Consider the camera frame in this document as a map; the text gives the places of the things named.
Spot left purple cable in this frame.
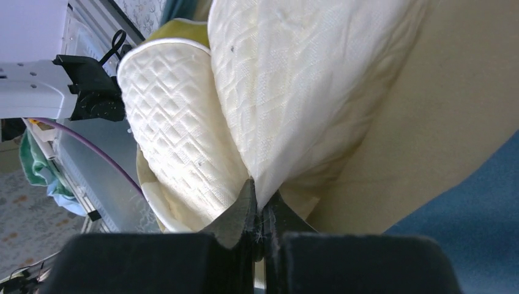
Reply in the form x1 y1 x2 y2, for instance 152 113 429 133
28 118 144 198

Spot green cloth outside frame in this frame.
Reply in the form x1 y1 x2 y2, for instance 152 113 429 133
19 130 87 217

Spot plaid blue beige pillowcase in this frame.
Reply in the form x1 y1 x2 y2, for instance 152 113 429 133
135 0 519 294

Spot floral patterned table cloth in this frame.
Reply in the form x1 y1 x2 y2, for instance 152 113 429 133
115 0 166 39

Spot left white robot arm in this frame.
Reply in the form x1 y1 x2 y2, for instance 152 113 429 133
1 55 125 122

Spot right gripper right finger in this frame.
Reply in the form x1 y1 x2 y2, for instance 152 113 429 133
263 192 316 293

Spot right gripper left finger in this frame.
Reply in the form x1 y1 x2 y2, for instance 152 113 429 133
202 179 257 293

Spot white textured pillow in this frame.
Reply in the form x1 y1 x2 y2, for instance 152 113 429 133
118 1 430 232

